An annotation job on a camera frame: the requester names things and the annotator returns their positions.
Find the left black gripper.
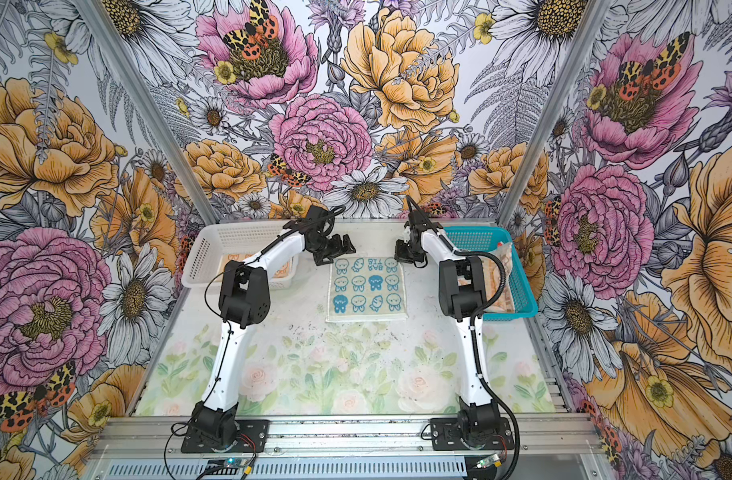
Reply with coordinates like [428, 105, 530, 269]
[308, 233, 355, 265]

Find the orange patterned towel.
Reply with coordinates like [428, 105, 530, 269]
[220, 253, 296, 280]

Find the blue and cream towel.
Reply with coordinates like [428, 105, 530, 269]
[326, 256, 408, 323]

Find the teal plastic basket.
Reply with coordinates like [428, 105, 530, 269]
[445, 225, 538, 322]

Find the pink and cream towel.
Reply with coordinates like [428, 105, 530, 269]
[482, 242, 515, 313]

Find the white plastic basket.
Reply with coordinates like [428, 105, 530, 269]
[181, 220, 304, 290]

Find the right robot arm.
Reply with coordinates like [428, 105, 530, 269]
[395, 201, 507, 448]

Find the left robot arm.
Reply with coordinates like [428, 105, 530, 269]
[187, 206, 356, 451]

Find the green circuit board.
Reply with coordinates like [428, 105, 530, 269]
[209, 458, 253, 474]

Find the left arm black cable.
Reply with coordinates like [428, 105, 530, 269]
[163, 205, 348, 480]

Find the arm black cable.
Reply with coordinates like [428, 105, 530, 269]
[406, 194, 521, 480]
[163, 205, 348, 480]

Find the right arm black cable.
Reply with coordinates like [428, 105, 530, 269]
[406, 194, 521, 480]

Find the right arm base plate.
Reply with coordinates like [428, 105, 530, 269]
[429, 417, 515, 451]

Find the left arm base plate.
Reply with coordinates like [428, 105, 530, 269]
[181, 419, 271, 454]

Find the aluminium front rail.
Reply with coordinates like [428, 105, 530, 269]
[83, 413, 615, 479]

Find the right aluminium corner post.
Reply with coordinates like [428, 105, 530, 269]
[497, 0, 612, 227]

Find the aluminium corner post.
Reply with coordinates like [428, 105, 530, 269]
[497, 0, 612, 227]
[76, 1, 219, 225]

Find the left aluminium corner post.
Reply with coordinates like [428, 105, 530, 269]
[76, 1, 219, 225]

